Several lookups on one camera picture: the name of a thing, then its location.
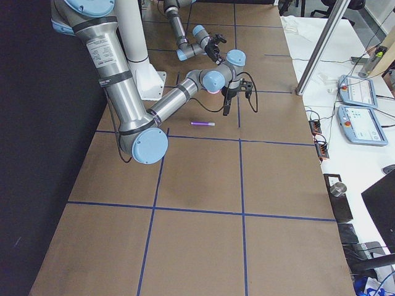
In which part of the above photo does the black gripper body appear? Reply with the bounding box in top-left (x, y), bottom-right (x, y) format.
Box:
top-left (221, 78), bottom-right (252, 100)
top-left (204, 34), bottom-right (227, 56)

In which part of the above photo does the purple marker pen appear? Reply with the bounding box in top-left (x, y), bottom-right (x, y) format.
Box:
top-left (191, 121), bottom-right (215, 126)

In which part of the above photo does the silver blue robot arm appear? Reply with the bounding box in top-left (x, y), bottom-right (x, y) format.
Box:
top-left (51, 1), bottom-right (247, 164)
top-left (164, 0), bottom-right (227, 65)

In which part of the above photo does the pink mesh pen holder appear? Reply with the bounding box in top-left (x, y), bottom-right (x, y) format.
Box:
top-left (207, 89), bottom-right (221, 94)

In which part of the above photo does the orange black usb hub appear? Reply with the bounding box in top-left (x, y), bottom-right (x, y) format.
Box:
top-left (309, 119), bottom-right (322, 135)

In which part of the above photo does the teach pendant far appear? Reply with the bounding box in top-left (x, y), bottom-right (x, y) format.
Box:
top-left (338, 75), bottom-right (378, 109)

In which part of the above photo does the teach pendant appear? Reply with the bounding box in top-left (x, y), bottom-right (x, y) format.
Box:
top-left (338, 75), bottom-right (378, 109)
top-left (338, 105), bottom-right (388, 146)

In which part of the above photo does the teach pendant near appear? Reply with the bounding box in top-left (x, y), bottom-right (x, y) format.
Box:
top-left (338, 105), bottom-right (388, 146)

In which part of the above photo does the steel cup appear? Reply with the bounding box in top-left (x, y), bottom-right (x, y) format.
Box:
top-left (329, 182), bottom-right (347, 197)

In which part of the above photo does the black monitor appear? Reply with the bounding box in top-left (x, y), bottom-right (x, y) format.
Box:
top-left (362, 173), bottom-right (394, 253)

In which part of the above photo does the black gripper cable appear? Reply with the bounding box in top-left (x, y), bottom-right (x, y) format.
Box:
top-left (191, 71), bottom-right (259, 113)

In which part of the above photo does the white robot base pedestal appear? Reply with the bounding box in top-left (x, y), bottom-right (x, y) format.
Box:
top-left (114, 0), bottom-right (166, 101)

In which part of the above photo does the aluminium frame post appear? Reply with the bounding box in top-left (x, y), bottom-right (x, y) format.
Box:
top-left (296, 0), bottom-right (350, 96)

